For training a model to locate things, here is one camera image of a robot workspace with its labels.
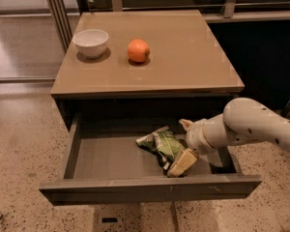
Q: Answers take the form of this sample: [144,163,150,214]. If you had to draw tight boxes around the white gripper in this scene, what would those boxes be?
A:
[167,119,216,178]

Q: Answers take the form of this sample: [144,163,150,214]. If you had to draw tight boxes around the green jalapeno chip bag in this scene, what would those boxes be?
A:
[136,127,185,170]

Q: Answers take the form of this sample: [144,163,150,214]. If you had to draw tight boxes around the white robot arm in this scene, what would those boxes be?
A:
[167,98,290,177]

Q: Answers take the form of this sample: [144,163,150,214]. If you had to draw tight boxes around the open grey top drawer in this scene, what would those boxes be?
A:
[39,117,261,205]

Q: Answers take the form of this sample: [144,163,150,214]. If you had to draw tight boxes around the grey-brown drawer cabinet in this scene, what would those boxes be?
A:
[51,11,245,127]

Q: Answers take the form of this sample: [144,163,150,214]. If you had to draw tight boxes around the orange fruit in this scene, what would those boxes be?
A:
[128,39,150,63]

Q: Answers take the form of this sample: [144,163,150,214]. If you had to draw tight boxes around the white ceramic bowl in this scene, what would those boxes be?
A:
[72,29,109,58]

